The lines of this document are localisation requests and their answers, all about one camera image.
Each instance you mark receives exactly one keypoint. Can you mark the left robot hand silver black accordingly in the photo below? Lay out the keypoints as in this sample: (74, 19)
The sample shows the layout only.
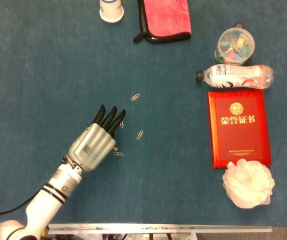
(93, 147)

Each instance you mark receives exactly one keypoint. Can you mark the paperclip bottom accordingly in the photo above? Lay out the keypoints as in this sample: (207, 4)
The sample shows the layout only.
(118, 154)

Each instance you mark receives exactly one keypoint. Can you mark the paperclip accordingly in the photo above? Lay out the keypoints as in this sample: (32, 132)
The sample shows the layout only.
(118, 154)
(140, 135)
(122, 124)
(135, 97)

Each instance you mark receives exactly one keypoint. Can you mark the paperclip top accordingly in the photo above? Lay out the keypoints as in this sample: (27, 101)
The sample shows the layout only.
(135, 97)

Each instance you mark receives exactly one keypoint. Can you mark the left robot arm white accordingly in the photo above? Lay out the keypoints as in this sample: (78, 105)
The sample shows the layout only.
(51, 200)

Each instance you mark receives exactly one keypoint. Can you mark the clear jar of binder clips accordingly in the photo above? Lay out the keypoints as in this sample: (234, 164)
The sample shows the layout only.
(233, 47)

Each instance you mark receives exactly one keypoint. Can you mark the blue felt table cover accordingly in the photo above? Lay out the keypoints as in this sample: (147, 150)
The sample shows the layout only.
(158, 187)

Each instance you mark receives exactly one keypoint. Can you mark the white paper cup blue print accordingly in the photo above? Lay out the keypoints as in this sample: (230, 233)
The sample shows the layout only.
(111, 12)

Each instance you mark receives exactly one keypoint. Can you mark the red certificate folder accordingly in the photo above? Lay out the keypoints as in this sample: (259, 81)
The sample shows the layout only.
(238, 135)

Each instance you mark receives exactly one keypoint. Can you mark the pink folded microfibre cloth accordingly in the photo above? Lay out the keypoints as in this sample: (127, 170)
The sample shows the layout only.
(166, 20)

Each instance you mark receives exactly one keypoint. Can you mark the clear plastic drink bottle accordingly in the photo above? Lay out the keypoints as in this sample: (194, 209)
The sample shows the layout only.
(236, 76)

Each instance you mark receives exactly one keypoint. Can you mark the white mesh bath pouf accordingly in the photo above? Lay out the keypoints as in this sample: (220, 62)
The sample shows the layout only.
(248, 185)

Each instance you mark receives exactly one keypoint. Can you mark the yellow block under rail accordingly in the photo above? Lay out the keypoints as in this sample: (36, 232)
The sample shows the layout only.
(44, 232)

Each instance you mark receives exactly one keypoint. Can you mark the aluminium profile rail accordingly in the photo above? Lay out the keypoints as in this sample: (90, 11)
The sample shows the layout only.
(158, 228)

